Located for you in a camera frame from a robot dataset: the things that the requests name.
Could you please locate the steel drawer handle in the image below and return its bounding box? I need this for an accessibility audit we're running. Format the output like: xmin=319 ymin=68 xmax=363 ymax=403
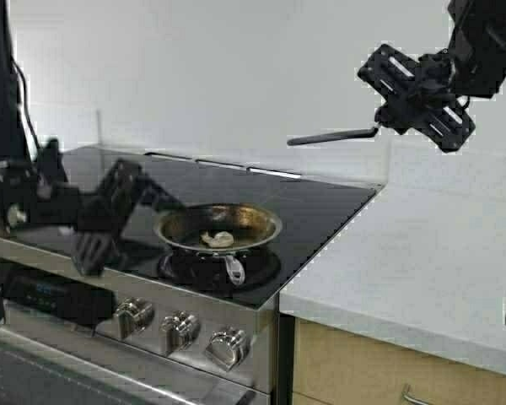
xmin=401 ymin=384 xmax=432 ymax=405

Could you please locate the left steel stove knob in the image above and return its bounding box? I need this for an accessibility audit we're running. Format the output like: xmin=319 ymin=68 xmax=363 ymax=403
xmin=113 ymin=298 xmax=154 ymax=340

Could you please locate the stainless steel kitchen stove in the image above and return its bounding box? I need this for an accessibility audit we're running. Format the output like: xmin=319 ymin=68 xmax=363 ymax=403
xmin=0 ymin=147 xmax=375 ymax=404

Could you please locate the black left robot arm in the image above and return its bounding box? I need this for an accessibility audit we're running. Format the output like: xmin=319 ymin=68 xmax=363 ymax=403
xmin=0 ymin=1 xmax=184 ymax=276

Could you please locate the raw grey shrimp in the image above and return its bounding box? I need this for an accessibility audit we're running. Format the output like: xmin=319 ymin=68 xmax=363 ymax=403
xmin=201 ymin=231 xmax=234 ymax=249

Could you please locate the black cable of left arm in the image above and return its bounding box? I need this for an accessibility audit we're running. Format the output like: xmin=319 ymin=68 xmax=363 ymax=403
xmin=10 ymin=54 xmax=43 ymax=153

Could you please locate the middle steel stove knob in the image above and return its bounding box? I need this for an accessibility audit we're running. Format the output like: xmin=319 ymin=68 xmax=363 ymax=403
xmin=159 ymin=311 xmax=201 ymax=356

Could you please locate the black spatula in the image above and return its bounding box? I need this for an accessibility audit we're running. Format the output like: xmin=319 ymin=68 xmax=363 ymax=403
xmin=287 ymin=124 xmax=380 ymax=147

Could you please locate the steel frying pan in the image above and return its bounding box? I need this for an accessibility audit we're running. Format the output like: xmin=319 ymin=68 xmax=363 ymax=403
xmin=153 ymin=203 xmax=283 ymax=286

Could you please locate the wooden base cabinet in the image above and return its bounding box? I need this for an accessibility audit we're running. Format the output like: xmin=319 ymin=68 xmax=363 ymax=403
xmin=293 ymin=319 xmax=506 ymax=404

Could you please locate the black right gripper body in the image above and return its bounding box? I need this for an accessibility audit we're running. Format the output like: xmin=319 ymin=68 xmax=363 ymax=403
xmin=357 ymin=44 xmax=476 ymax=153

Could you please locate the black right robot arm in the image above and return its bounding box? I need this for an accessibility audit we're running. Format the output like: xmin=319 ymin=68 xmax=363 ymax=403
xmin=358 ymin=1 xmax=506 ymax=153

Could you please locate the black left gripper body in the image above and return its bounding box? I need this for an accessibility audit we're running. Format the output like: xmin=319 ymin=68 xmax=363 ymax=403
xmin=71 ymin=159 xmax=143 ymax=277

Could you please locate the right steel stove knob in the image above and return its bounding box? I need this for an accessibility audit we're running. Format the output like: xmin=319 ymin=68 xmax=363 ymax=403
xmin=204 ymin=327 xmax=250 ymax=371

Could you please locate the steel stove knob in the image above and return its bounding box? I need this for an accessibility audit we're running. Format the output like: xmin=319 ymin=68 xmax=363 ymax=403
xmin=113 ymin=298 xmax=154 ymax=340
xmin=159 ymin=311 xmax=201 ymax=356
xmin=204 ymin=327 xmax=250 ymax=371

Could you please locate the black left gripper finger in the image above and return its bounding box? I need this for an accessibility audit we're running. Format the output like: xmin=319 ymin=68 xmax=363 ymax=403
xmin=137 ymin=175 xmax=186 ymax=211
xmin=117 ymin=239 xmax=169 ymax=266

